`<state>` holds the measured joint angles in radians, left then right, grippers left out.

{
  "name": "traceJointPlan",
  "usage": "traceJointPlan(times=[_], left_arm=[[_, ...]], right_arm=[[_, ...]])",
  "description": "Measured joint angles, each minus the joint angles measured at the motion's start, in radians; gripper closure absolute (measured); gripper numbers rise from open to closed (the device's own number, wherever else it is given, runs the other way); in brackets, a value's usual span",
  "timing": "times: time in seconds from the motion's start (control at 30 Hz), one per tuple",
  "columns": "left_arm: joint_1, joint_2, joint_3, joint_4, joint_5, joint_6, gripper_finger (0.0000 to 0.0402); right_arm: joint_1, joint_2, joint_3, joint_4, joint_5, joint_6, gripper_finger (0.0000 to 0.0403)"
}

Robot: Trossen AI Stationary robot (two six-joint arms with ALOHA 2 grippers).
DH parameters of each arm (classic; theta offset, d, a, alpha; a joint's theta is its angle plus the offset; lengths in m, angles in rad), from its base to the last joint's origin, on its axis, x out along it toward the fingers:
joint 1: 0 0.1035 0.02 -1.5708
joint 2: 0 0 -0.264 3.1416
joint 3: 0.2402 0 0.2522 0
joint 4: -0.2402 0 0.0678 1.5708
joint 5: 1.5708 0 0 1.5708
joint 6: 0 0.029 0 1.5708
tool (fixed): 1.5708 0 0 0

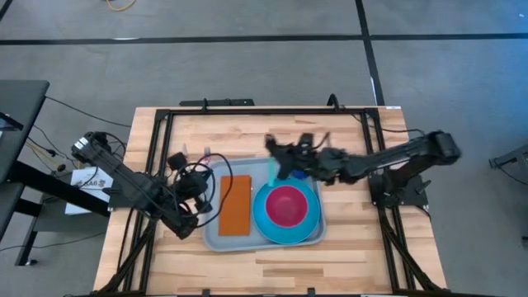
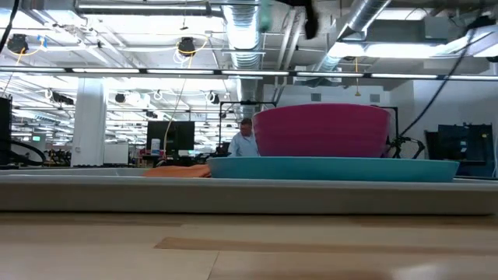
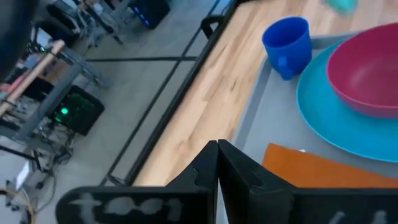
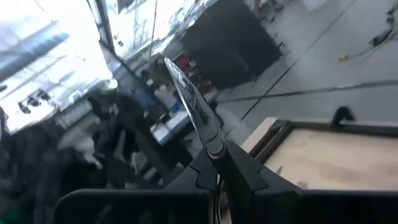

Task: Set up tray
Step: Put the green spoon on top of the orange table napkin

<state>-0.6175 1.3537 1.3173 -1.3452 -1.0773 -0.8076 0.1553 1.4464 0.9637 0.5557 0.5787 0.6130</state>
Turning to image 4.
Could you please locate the knife with teal handle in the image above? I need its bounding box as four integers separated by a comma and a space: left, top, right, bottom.
164, 57, 226, 159

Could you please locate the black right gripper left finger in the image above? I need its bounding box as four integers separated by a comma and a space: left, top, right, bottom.
164, 148, 219, 191

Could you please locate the black cabinet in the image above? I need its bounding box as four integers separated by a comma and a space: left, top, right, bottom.
180, 0, 282, 91

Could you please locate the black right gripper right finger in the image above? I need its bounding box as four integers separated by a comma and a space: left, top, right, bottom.
221, 139, 302, 224

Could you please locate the black metal table frame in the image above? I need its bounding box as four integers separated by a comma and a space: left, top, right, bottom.
248, 119, 398, 164

